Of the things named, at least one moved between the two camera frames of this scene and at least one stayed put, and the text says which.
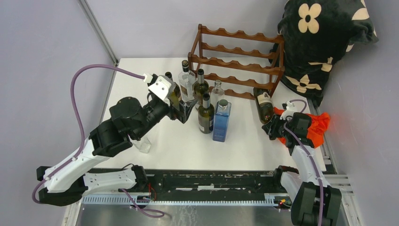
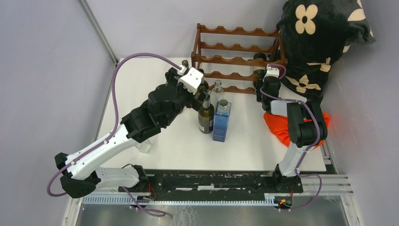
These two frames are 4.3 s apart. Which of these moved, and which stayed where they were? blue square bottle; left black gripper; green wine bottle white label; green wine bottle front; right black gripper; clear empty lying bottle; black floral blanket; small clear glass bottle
Moved: left black gripper; right black gripper; green wine bottle white label
Stayed: clear empty lying bottle; small clear glass bottle; black floral blanket; green wine bottle front; blue square bottle
